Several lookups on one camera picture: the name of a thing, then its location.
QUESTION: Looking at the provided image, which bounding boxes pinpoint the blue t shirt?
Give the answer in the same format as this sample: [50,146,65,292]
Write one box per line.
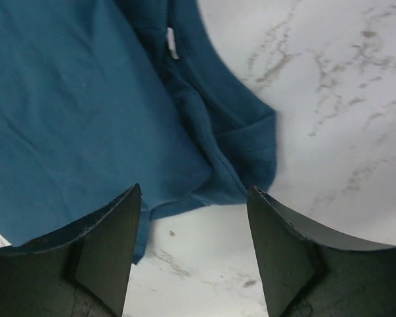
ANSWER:
[0,1,277,263]

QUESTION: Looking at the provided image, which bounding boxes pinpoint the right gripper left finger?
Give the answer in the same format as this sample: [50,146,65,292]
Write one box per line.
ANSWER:
[0,185,141,316]

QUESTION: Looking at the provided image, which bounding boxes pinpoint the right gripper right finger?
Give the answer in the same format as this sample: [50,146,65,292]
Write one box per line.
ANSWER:
[247,187,396,316]

